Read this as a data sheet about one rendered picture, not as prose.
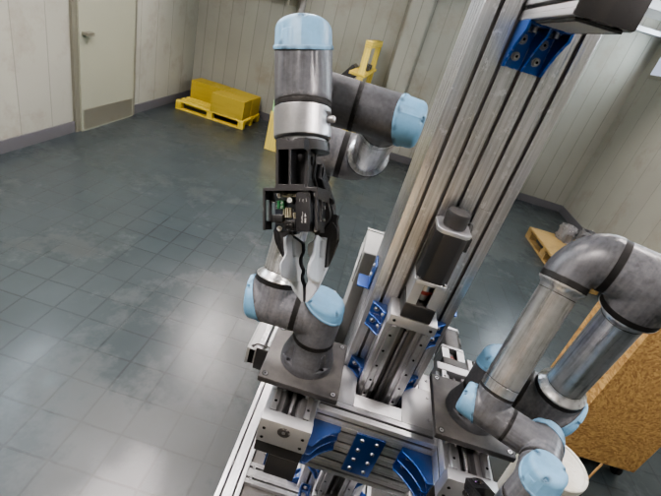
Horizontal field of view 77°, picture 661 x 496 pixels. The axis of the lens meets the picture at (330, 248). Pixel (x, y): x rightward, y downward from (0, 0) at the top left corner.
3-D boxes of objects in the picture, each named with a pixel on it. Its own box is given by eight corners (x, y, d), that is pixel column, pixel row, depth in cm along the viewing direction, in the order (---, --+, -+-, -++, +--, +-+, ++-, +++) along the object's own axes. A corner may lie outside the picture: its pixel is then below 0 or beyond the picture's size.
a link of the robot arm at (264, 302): (289, 339, 107) (351, 129, 96) (233, 322, 107) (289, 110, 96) (295, 322, 119) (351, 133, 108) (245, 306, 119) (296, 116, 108)
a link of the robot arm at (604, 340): (514, 384, 117) (630, 228, 83) (569, 418, 111) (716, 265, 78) (501, 414, 109) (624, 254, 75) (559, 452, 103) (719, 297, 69)
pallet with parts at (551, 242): (629, 306, 459) (648, 280, 442) (552, 281, 461) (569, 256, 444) (585, 254, 568) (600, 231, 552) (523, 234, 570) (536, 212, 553)
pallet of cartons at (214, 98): (259, 121, 706) (264, 96, 686) (243, 130, 639) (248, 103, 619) (196, 100, 708) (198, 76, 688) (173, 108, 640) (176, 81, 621)
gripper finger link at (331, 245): (302, 267, 56) (303, 203, 56) (306, 265, 58) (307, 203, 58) (336, 268, 55) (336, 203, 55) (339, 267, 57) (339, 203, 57)
